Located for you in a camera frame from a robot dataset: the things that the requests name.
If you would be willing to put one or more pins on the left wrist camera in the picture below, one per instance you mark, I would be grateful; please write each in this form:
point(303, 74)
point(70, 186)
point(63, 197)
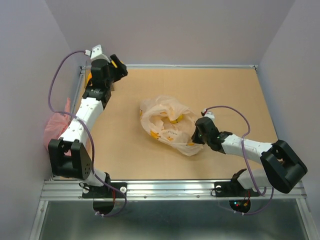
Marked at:
point(96, 53)

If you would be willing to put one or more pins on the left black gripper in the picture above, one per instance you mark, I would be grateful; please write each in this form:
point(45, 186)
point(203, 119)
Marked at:
point(121, 71)

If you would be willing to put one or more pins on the aluminium front rail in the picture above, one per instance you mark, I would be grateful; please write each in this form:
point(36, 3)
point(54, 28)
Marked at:
point(138, 190)

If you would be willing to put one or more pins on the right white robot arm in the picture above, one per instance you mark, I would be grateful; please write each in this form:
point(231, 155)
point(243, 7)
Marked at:
point(282, 168)

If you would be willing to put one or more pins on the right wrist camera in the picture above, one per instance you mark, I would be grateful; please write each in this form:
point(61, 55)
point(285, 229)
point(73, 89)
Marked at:
point(209, 114)

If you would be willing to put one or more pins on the pink plastic bag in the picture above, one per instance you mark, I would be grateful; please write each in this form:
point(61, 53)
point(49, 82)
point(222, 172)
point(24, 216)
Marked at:
point(55, 126)

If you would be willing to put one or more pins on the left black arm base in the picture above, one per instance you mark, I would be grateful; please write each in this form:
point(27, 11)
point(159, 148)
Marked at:
point(102, 192)

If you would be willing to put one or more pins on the yellow lemon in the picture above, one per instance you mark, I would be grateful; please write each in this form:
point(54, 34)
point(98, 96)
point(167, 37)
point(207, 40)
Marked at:
point(121, 64)
point(179, 119)

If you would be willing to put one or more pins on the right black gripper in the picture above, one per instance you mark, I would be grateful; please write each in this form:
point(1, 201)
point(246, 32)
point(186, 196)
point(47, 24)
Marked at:
point(195, 137)

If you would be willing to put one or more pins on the transparent grey plastic box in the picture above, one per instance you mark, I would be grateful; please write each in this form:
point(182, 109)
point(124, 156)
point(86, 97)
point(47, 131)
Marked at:
point(100, 80)

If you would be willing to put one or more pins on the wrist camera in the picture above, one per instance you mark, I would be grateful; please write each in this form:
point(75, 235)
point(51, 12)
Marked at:
point(96, 53)
point(209, 114)

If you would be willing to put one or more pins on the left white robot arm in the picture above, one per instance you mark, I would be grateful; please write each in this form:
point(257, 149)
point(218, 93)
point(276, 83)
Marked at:
point(68, 155)

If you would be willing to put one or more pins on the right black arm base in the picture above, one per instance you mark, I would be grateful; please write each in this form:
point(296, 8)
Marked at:
point(232, 188)

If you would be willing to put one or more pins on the yellow fruit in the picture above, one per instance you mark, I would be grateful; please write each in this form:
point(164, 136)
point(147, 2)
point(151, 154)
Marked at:
point(88, 78)

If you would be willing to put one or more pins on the translucent printed plastic bag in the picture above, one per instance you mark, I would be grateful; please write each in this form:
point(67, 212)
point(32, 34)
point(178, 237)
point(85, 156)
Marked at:
point(155, 116)

